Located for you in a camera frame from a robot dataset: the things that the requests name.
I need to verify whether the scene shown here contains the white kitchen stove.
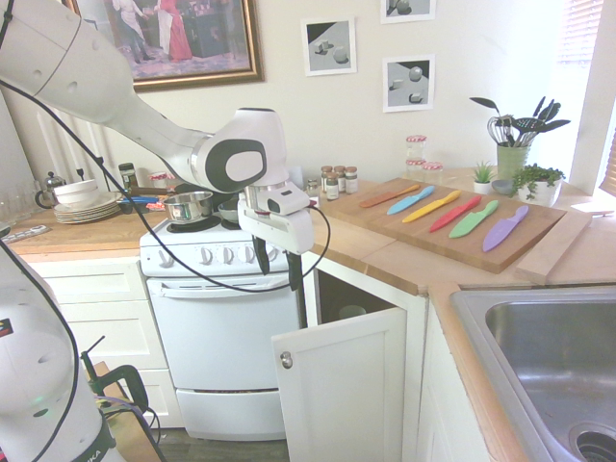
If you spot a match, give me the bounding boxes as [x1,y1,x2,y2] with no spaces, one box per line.
[139,210,310,442]

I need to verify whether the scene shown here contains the leafy plant white pot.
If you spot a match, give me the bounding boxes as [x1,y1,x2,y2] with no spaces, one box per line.
[509,164,566,209]

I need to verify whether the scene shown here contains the orange knife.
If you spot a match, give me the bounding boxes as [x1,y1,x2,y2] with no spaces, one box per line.
[358,184,422,209]

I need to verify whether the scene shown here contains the stainless steel sink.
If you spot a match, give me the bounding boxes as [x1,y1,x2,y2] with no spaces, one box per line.
[449,283,616,462]

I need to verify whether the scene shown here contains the green knife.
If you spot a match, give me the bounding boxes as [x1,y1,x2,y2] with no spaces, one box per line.
[448,199,500,241]

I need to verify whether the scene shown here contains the window blinds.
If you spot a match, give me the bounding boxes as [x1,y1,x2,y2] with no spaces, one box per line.
[556,0,603,66]

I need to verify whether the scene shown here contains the green utensil holder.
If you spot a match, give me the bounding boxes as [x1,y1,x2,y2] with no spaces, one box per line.
[496,142,532,181]

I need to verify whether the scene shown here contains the blue handled pan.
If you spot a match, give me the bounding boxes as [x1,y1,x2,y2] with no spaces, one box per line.
[116,191,167,214]

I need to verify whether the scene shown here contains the white corner cabinet frame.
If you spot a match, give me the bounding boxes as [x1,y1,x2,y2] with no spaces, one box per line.
[301,266,430,462]

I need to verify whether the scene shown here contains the black ladle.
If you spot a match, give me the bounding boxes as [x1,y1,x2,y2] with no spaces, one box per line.
[469,96,504,128]

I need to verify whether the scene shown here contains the metal whisk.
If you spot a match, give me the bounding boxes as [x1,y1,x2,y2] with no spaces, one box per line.
[486,115,514,147]

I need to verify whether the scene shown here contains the dark jar black lid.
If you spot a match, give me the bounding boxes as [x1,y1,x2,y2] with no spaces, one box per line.
[117,162,139,192]

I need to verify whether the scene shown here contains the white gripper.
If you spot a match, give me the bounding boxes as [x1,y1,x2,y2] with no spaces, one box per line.
[237,194,315,293]

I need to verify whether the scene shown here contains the purple knife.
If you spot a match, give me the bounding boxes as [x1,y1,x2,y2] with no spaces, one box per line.
[481,205,530,254]

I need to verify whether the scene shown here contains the black spatula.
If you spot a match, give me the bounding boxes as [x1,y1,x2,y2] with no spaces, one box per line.
[532,95,563,124]

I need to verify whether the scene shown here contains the white cabinet door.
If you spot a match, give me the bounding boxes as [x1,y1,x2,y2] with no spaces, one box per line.
[270,307,408,462]

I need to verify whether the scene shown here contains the blue knife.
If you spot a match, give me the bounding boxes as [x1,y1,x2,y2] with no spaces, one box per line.
[386,185,436,217]

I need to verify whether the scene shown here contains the yellow knife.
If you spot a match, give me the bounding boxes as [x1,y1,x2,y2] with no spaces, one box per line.
[401,190,463,224]

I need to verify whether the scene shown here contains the light wood plank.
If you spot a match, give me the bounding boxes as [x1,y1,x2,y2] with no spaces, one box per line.
[514,210,595,287]

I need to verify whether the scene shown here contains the white bowl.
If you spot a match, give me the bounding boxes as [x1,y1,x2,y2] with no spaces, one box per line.
[53,178,99,206]

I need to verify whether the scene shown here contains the white drawer cabinet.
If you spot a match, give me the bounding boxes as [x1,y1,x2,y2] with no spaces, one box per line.
[26,256,185,430]

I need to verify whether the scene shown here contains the gold framed painting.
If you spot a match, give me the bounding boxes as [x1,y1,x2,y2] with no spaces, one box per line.
[62,0,267,94]

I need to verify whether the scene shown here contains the red knife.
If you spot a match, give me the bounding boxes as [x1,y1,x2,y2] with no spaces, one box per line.
[428,194,483,234]

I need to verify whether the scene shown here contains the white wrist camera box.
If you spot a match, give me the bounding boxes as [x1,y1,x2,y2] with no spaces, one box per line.
[266,188,311,217]

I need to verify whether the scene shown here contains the small succulent white pot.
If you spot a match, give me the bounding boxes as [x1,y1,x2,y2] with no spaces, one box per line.
[471,160,497,196]

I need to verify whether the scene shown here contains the wooden cutting board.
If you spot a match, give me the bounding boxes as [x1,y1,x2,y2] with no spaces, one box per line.
[331,177,569,275]

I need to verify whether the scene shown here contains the stack of white plates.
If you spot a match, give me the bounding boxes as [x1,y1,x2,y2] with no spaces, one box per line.
[52,191,124,225]

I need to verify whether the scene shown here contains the jar red chequered lid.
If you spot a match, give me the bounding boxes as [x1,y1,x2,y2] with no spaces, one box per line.
[147,170,177,191]

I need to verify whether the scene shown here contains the black camera cable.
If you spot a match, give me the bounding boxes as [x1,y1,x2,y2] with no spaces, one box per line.
[0,79,334,295]

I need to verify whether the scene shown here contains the black slotted spoon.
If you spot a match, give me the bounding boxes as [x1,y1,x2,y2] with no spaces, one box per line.
[509,115,543,147]

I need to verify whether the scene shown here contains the grey still life print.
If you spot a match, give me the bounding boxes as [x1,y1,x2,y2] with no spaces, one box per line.
[379,0,438,26]
[381,53,437,115]
[299,15,358,78]

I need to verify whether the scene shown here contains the steel pot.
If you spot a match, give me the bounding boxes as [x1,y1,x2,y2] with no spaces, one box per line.
[163,190,215,225]

